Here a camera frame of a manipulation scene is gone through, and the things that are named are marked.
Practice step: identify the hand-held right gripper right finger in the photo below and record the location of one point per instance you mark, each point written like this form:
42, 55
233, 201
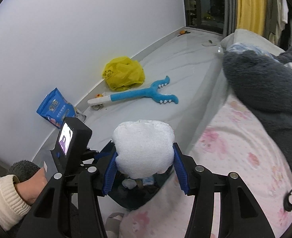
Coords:
183, 171

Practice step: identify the white fluffy paw plush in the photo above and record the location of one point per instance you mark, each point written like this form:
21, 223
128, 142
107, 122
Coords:
143, 148

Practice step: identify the yellow curtain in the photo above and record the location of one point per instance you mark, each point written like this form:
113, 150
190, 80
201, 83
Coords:
251, 5

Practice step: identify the person's left forearm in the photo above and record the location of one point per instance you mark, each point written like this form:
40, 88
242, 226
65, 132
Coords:
4, 203

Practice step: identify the blue snack packet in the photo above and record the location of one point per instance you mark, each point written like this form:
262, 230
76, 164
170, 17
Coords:
54, 106

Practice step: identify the person's left hand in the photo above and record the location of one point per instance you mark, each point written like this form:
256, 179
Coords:
33, 187

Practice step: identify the blue plush claw toy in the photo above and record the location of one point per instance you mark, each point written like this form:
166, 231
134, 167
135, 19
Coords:
131, 94

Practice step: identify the clear plastic bag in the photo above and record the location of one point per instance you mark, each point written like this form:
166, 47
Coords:
79, 115

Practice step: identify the small white crumpled tissue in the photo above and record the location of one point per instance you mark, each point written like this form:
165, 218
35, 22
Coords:
128, 183

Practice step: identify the white hanging shirt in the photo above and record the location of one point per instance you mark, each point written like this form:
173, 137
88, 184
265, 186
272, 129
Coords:
279, 14

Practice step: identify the yellow plastic bag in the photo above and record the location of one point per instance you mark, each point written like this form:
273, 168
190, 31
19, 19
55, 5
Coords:
123, 73

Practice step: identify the dark framed window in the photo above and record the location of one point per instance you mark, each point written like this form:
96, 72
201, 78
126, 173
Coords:
205, 2

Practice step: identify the small orange floor item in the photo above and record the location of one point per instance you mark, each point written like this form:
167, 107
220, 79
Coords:
182, 32

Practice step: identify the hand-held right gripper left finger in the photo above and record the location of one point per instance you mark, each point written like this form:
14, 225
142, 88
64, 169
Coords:
110, 176

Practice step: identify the small orange yellow toy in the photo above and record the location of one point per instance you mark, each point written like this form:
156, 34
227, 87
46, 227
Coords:
99, 95

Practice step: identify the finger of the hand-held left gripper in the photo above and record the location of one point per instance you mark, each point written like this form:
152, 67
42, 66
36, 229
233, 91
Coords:
94, 156

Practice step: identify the small grey metal item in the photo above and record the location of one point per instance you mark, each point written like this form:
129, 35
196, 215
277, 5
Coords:
97, 107

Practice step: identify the dark grey fleece blanket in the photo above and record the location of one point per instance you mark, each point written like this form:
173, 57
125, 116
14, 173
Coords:
260, 84

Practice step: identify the pink printed bed sheet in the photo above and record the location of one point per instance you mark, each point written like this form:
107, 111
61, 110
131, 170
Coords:
235, 158

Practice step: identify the pink grey slipper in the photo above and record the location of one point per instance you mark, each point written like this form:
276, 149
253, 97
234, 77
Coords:
114, 224

